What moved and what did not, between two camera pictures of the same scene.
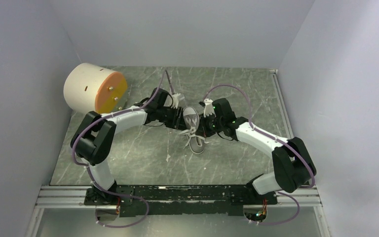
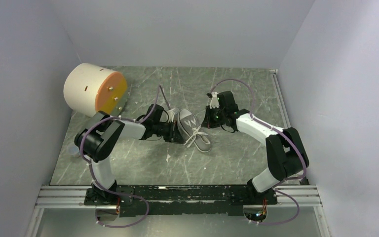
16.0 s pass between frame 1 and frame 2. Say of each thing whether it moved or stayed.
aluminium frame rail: stayed
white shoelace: moved
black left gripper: moved
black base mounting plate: stayed
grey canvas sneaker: moved
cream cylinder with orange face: stayed
